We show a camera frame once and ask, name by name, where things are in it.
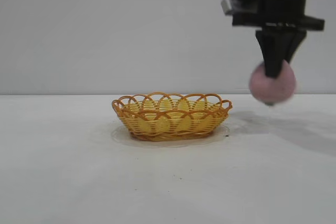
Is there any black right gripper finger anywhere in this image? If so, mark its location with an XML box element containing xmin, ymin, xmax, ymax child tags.
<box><xmin>255</xmin><ymin>30</ymin><xmax>290</xmax><ymax>79</ymax></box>
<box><xmin>285</xmin><ymin>30</ymin><xmax>308</xmax><ymax>64</ymax></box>

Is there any pink round bun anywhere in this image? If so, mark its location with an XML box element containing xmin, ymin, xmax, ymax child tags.
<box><xmin>248</xmin><ymin>59</ymin><xmax>297</xmax><ymax>108</ymax></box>

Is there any yellow orange woven basket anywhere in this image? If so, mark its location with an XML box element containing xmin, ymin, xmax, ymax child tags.
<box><xmin>111</xmin><ymin>92</ymin><xmax>234</xmax><ymax>142</ymax></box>

